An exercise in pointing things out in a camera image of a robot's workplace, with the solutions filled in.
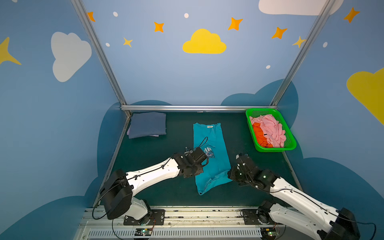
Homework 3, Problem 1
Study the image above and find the teal printed t-shirt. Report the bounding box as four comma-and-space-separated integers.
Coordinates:
193, 123, 232, 195

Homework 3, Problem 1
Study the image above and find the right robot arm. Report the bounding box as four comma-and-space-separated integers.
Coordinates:
228, 155, 361, 240

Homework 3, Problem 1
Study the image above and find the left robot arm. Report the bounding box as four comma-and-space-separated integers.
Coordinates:
99, 147, 209, 225

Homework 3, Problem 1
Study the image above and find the orange t-shirt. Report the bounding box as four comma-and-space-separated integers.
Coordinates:
252, 123, 273, 148

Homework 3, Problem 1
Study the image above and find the green plastic laundry basket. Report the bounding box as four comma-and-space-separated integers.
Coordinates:
246, 108, 297, 153

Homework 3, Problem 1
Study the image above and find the folded grey-blue t-shirt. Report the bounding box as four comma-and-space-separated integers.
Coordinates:
129, 112, 167, 136

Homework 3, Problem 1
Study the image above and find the right green circuit board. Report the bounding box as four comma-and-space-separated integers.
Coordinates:
260, 228, 278, 240

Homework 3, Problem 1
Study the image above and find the green circuit board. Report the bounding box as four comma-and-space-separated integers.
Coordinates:
260, 228, 278, 240
135, 228, 153, 237

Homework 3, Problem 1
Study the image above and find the left green circuit board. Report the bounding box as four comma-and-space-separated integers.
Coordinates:
135, 228, 153, 237

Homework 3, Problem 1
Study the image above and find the aluminium right frame rail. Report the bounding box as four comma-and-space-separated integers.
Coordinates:
282, 152, 303, 191

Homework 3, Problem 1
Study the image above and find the aluminium frame rail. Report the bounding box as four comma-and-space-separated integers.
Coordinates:
89, 105, 127, 207
282, 152, 303, 191
121, 105, 278, 112

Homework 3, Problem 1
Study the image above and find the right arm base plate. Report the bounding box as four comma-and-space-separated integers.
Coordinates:
240, 208, 280, 225

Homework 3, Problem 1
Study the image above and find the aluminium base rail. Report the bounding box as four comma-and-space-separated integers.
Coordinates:
73, 205, 334, 240

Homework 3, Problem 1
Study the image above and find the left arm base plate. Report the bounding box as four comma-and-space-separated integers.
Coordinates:
123, 209, 166, 226

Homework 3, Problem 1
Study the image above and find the aluminium left frame rail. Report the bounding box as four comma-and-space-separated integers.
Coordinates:
89, 105, 127, 207

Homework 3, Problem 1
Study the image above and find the aluminium back frame rail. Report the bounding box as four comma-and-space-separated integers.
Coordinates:
121, 105, 278, 112

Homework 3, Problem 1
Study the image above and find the aluminium right corner post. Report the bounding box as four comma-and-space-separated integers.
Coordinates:
270, 0, 337, 108

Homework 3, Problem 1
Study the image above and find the aluminium corner post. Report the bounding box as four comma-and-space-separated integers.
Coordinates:
71, 0, 127, 105
270, 0, 337, 108

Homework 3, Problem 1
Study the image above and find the aluminium left corner post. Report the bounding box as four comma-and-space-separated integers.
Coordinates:
71, 0, 127, 105

